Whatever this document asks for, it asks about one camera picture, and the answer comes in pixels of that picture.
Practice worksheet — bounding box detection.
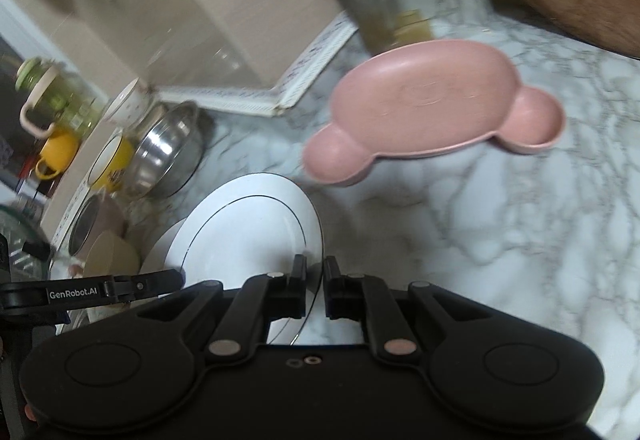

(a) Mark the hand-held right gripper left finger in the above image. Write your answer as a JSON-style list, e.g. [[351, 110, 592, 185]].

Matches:
[[135, 254, 308, 360]]

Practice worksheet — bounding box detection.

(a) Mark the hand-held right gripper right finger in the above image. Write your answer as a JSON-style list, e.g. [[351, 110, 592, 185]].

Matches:
[[323, 255, 495, 360]]

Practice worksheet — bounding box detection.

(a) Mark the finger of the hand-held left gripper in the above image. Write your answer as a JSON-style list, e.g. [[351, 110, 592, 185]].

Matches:
[[114, 269, 184, 305]]

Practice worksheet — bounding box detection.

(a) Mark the cream bowl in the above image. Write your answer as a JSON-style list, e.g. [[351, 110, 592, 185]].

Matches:
[[82, 230, 142, 279]]

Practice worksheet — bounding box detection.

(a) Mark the white plate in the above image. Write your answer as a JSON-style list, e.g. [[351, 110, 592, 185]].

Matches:
[[139, 217, 201, 282], [165, 173, 325, 346]]

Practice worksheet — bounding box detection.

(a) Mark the pink bear-shaped plate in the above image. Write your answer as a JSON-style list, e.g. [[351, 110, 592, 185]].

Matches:
[[302, 39, 567, 187]]

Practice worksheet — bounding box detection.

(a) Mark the glass pot lid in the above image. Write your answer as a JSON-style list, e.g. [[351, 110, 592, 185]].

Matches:
[[0, 203, 57, 282]]

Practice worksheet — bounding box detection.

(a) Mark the taupe bowl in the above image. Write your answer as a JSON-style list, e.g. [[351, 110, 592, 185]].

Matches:
[[67, 193, 129, 256]]

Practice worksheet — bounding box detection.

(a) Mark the yellow bowl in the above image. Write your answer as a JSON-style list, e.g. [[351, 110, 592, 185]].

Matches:
[[87, 130, 138, 193]]

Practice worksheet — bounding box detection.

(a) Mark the stainless steel bowl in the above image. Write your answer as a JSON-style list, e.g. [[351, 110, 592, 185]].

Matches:
[[125, 101, 213, 199]]

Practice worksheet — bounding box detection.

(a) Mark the yellow mug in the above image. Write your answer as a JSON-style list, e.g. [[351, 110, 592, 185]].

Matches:
[[32, 130, 81, 181]]

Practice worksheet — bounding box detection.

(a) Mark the white floral bowl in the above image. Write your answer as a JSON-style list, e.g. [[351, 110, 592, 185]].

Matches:
[[105, 78, 157, 132]]

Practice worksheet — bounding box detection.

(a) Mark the green glass jar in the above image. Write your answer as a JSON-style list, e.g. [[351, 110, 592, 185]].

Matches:
[[15, 58, 108, 141]]

